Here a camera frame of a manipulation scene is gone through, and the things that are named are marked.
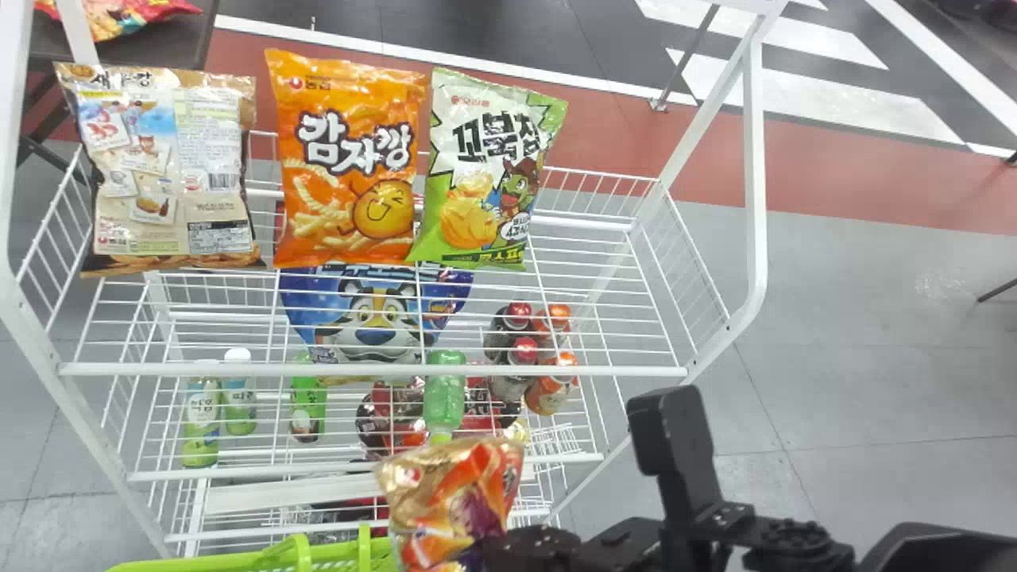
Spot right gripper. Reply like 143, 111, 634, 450
481, 515, 667, 572

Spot gold orange snack packet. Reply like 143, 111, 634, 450
373, 425, 531, 572

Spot green basket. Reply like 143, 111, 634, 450
106, 524, 398, 572

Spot orange bottle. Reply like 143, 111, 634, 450
524, 351, 581, 417
531, 303, 573, 354

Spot black red noodle cup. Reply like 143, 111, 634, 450
466, 377, 523, 435
354, 383, 427, 458

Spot dark bottle red cap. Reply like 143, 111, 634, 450
486, 337, 542, 403
482, 301, 534, 360

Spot blue cereal bag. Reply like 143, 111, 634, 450
277, 262, 476, 368

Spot green snack packet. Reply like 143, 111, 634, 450
404, 68, 570, 273

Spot white green bottle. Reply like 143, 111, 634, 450
182, 377, 221, 470
222, 348, 257, 437

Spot beige snack packet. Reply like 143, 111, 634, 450
53, 62, 268, 279

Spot red snack packet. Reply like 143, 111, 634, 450
33, 0, 204, 43

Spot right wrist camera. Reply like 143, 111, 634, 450
626, 385, 727, 527

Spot white wire rack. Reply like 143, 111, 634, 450
0, 0, 789, 562

